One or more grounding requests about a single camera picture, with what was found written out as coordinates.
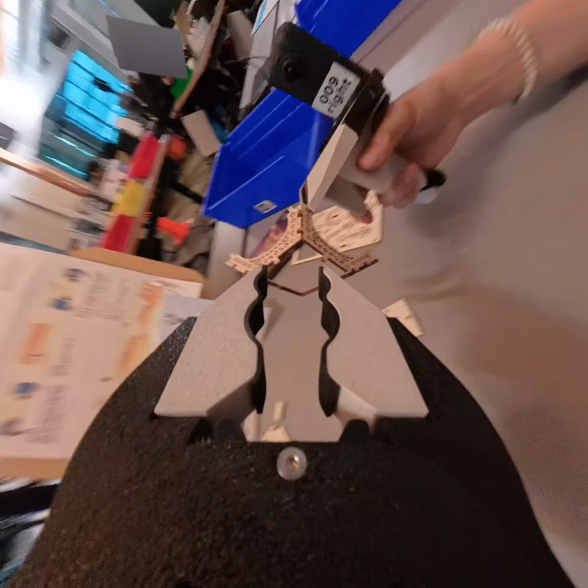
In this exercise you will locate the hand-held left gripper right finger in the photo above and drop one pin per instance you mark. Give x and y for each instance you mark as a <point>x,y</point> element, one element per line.
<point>372,367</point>

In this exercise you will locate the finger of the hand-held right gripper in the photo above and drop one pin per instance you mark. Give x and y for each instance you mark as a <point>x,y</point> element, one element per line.
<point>330,160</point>
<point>349,197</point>

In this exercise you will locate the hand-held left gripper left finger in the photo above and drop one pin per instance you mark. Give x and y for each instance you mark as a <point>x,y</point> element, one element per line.
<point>211,367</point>

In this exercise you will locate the wooden lattice tower model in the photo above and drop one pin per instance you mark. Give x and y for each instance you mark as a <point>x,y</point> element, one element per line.
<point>285,239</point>

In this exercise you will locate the person's right forearm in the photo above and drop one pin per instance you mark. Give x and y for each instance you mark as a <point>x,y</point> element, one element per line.
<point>560,32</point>

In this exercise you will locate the grey desk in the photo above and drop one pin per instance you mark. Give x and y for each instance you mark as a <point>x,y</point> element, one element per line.
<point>482,321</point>

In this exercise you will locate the person's right hand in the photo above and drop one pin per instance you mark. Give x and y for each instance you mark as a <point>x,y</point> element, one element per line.
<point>427,119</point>

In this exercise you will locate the wooden laser-cut parts sheet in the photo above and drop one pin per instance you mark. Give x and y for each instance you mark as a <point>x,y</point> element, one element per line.
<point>349,229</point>

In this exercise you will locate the toothed square wooden plate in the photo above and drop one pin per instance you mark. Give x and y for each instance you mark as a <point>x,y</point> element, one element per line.
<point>406,317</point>

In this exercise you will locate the blue plastic bin white label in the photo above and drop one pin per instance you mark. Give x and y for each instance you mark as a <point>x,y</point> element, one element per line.
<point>257,160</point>

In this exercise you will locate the dark purple box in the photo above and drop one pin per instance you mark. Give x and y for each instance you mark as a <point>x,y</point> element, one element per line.
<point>271,229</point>

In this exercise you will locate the green box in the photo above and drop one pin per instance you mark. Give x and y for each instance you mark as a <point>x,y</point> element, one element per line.
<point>181,87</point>

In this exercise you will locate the pale wooden display board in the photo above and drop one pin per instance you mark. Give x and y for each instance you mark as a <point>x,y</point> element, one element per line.
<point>138,264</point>

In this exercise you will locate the orange cone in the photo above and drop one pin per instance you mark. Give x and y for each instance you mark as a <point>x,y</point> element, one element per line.
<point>174,229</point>

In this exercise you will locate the large printed instruction sheet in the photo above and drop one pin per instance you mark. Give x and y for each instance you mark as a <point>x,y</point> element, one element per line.
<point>69,321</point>

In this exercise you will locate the red plastic bin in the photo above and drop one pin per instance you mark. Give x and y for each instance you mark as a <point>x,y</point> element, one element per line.
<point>143,156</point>
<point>118,232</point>

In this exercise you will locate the yellow plastic bin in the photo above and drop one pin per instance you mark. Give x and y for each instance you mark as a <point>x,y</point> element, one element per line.
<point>129,200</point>

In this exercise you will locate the large glass window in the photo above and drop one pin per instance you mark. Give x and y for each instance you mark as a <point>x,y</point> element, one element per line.
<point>82,115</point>

